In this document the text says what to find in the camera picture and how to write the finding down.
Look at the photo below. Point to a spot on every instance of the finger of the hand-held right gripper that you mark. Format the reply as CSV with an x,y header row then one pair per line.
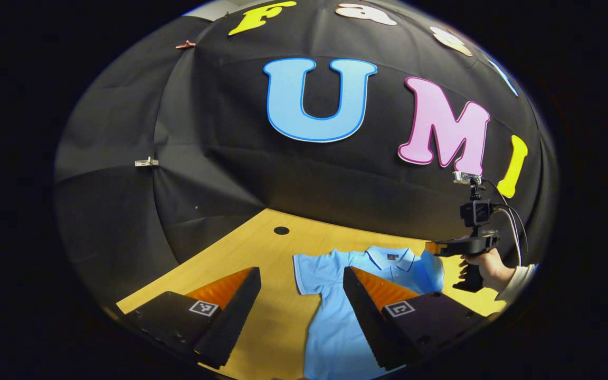
x,y
449,247

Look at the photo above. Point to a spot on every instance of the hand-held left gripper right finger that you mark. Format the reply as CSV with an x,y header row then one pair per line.
x,y
362,311

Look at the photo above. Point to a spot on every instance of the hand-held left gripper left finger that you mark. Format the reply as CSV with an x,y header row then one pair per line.
x,y
238,316

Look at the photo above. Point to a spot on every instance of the light blue T-shirt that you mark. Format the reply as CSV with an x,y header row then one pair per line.
x,y
330,327

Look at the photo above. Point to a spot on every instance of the white metal clip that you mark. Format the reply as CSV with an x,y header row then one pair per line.
x,y
146,162

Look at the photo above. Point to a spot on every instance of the black backdrop cloth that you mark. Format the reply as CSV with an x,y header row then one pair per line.
x,y
219,132

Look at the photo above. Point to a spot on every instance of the copper red clip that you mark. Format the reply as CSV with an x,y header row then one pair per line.
x,y
185,45

